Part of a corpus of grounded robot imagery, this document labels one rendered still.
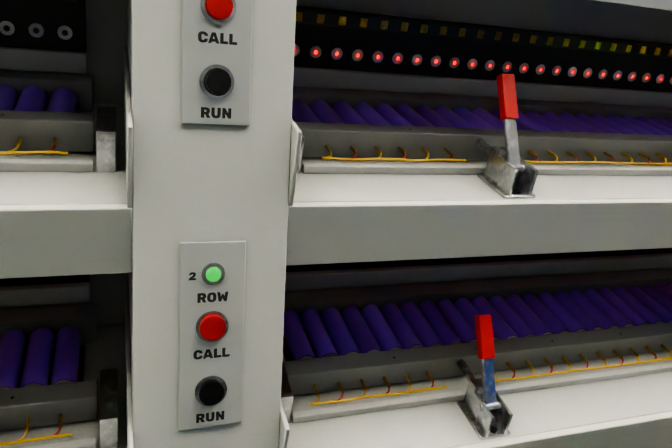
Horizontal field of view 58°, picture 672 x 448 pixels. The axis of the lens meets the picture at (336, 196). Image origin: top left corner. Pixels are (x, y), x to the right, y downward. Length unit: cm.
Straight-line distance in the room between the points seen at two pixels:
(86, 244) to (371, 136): 22
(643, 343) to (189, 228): 48
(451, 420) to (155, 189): 31
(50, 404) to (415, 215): 29
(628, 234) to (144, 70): 39
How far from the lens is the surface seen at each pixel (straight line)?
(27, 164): 42
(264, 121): 38
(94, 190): 40
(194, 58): 37
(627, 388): 65
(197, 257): 38
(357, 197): 41
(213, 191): 38
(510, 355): 59
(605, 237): 54
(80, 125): 44
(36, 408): 49
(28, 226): 38
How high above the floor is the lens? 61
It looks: 9 degrees down
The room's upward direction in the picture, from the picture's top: 3 degrees clockwise
